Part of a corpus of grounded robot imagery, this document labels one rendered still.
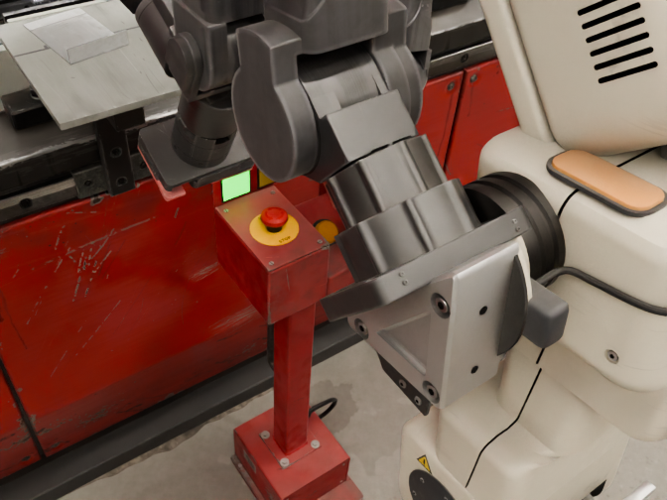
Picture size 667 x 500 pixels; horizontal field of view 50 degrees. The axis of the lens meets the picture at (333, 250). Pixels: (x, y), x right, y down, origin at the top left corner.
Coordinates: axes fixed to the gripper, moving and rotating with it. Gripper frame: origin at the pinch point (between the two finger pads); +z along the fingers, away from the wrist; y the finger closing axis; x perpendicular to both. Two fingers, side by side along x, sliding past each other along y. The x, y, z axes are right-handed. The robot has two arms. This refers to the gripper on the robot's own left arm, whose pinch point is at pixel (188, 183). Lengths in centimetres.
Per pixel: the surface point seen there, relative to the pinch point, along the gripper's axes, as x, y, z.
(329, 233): 5.3, -26.1, 27.8
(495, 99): -10, -85, 42
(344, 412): 32, -40, 95
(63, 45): -30.0, 1.1, 14.6
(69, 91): -20.3, 4.3, 9.9
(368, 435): 40, -41, 92
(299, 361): 19, -21, 53
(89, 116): -15.0, 4.2, 7.4
